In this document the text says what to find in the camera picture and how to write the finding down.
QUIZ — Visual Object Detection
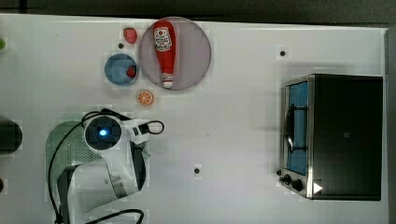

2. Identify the black round object left edge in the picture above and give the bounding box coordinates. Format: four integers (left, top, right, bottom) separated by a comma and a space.
0, 119, 22, 155

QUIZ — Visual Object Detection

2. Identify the red ketchup bottle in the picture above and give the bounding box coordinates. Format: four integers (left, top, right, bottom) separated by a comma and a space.
153, 20, 177, 89

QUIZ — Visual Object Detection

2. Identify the silver black toaster oven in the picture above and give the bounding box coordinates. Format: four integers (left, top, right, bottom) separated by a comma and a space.
276, 74, 384, 201

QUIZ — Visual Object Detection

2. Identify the green perforated colander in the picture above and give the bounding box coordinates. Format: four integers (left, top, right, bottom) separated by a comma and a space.
46, 120, 99, 191

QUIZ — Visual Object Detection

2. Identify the red toy strawberry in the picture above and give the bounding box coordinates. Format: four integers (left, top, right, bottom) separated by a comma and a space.
123, 27, 138, 44

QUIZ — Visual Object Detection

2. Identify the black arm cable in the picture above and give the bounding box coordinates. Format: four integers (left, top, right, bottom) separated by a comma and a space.
47, 107, 166, 224

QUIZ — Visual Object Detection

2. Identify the orange slice toy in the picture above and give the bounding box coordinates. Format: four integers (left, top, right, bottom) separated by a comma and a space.
136, 91, 154, 105

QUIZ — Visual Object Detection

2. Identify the blue bowl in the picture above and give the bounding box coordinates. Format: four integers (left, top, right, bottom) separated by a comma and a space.
105, 53, 138, 86

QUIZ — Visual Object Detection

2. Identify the grey round plate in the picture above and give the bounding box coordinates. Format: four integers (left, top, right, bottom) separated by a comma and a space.
138, 17, 211, 91

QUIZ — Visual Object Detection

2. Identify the small red strawberry in bowl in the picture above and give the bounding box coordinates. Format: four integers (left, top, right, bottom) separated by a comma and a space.
126, 66, 136, 78

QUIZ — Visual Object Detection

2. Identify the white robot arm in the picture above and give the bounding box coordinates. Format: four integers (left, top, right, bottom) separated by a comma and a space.
57, 115, 150, 224

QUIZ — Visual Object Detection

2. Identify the small green object left edge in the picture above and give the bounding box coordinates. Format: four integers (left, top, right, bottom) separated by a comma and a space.
0, 38, 7, 49

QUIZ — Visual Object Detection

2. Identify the green mug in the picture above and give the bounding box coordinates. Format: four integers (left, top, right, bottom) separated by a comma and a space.
140, 142, 150, 160

